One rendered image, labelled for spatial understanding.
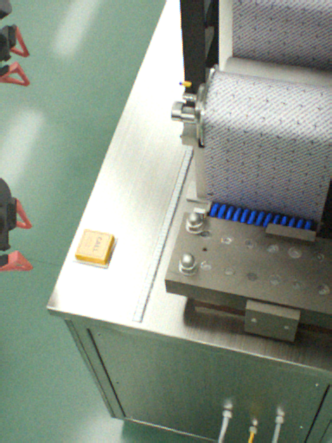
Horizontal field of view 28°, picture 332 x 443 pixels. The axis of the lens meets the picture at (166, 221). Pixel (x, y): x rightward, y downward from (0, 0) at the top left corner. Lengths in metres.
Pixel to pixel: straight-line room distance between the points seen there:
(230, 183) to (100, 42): 2.03
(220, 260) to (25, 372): 1.23
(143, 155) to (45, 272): 1.03
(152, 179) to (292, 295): 0.49
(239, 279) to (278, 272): 0.08
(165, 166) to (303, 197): 0.42
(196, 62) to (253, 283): 0.55
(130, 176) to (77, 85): 1.53
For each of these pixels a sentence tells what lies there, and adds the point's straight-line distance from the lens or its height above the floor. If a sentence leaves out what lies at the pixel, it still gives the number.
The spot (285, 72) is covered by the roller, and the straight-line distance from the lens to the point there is 1.33.
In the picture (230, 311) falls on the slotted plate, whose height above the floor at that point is 0.92.
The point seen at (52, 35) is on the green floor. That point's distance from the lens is 3.35.
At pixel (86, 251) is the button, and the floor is 0.92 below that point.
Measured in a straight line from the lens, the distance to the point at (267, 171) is 1.26.
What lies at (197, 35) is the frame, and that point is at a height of 1.16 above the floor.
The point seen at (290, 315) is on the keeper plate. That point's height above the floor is 1.02.
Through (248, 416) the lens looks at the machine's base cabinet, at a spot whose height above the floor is 0.46.
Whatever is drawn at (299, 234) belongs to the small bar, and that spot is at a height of 1.05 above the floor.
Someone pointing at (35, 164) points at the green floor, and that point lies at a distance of 2.83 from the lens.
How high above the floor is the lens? 2.18
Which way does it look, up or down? 58 degrees down
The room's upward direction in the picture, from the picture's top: 7 degrees counter-clockwise
